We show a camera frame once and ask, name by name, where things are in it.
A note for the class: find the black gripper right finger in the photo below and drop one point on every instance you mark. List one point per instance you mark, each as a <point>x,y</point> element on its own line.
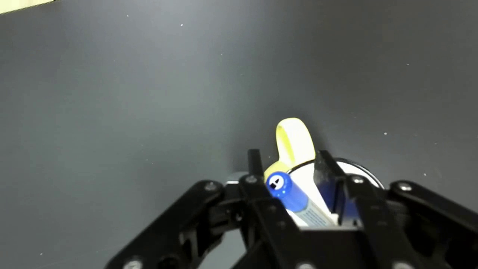
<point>406,225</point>

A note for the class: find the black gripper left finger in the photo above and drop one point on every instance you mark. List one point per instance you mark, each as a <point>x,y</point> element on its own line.
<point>193,226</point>

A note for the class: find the blue and white marker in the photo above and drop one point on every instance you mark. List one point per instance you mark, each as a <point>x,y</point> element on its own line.
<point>296,201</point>

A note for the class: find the yellow mug with bear print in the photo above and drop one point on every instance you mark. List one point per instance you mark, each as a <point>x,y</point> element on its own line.
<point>300,159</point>

